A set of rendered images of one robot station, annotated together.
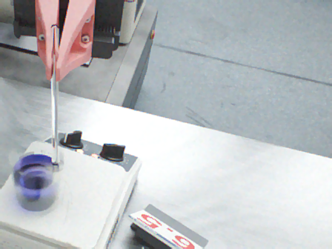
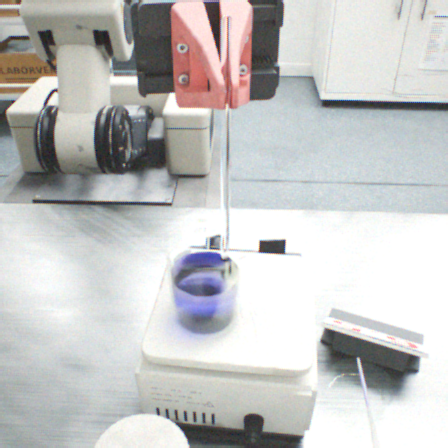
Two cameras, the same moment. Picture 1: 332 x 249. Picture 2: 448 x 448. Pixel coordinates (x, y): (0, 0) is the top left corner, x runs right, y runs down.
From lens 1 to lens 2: 0.17 m
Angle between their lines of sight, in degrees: 11
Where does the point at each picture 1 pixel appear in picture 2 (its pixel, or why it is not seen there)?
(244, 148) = (410, 224)
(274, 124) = not seen: hidden behind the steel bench
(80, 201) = (266, 308)
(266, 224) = not seen: outside the picture
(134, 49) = (216, 178)
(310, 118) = not seen: hidden behind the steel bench
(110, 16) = (263, 43)
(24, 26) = (151, 77)
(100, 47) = (259, 82)
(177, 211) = (369, 309)
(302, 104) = (394, 207)
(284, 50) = (358, 161)
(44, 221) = (227, 346)
